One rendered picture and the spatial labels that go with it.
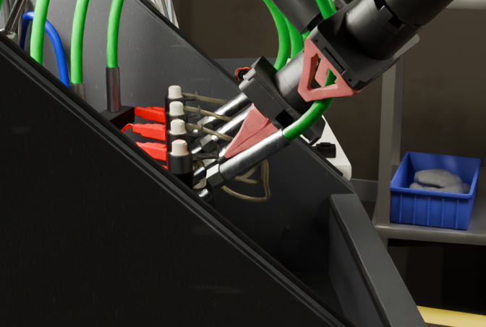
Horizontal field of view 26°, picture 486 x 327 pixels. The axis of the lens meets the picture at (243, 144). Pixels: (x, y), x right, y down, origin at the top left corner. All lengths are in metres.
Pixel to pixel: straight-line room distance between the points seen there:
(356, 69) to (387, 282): 0.40
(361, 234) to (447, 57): 2.67
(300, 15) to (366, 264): 0.35
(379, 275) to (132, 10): 0.48
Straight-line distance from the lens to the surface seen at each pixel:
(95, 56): 1.44
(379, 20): 0.90
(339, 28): 0.93
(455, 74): 4.02
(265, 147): 1.02
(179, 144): 1.14
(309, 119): 1.00
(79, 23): 1.27
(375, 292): 1.23
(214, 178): 1.05
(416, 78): 4.05
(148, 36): 1.44
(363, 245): 1.35
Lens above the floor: 1.47
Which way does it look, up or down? 18 degrees down
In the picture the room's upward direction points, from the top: straight up
